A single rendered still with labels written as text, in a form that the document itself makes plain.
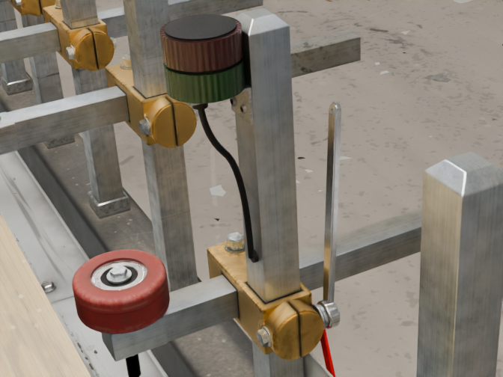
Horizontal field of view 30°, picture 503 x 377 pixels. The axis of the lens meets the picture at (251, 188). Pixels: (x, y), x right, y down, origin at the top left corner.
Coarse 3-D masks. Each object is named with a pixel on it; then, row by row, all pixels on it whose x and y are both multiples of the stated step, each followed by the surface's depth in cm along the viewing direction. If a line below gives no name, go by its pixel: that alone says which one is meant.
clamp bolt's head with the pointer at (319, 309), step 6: (312, 306) 83; (318, 306) 82; (318, 312) 82; (324, 312) 82; (324, 318) 82; (324, 324) 82; (324, 330) 82; (324, 336) 83; (324, 342) 83; (324, 348) 83; (324, 354) 84; (330, 354) 83; (330, 360) 83; (330, 366) 83; (330, 372) 83
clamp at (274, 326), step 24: (216, 264) 87; (240, 264) 86; (240, 288) 83; (240, 312) 85; (264, 312) 80; (288, 312) 80; (312, 312) 80; (264, 336) 80; (288, 336) 80; (312, 336) 81
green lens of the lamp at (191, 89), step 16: (240, 64) 69; (176, 80) 68; (192, 80) 68; (208, 80) 68; (224, 80) 68; (240, 80) 69; (176, 96) 69; (192, 96) 68; (208, 96) 68; (224, 96) 69
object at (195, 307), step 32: (384, 224) 93; (416, 224) 92; (320, 256) 88; (352, 256) 89; (384, 256) 91; (192, 288) 85; (224, 288) 85; (160, 320) 82; (192, 320) 84; (224, 320) 85; (128, 352) 81
